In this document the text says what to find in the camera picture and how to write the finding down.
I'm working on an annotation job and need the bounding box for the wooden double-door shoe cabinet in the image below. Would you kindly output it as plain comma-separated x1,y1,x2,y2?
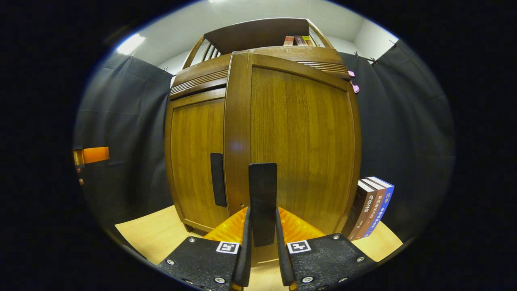
164,17,362,267

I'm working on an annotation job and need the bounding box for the black door handle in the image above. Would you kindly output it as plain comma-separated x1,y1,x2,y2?
210,153,227,207
248,162,278,248

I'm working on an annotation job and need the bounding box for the black backdrop cloth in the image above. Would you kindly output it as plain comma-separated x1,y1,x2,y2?
73,38,456,243

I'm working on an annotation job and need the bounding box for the blue book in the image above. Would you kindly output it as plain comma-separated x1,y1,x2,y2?
361,176,395,238

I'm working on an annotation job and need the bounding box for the dark brown book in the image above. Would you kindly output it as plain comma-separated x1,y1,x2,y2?
341,180,377,241

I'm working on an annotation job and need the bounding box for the wooden cabinet door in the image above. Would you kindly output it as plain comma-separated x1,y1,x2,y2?
165,88,230,233
223,52,362,267

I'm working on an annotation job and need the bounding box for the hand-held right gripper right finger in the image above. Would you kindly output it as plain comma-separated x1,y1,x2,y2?
275,207,378,291

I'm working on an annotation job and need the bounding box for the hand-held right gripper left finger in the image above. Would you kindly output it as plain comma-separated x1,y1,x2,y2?
157,206,253,291

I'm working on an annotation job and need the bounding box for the small ceiling light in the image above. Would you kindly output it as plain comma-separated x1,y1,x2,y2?
116,34,146,56

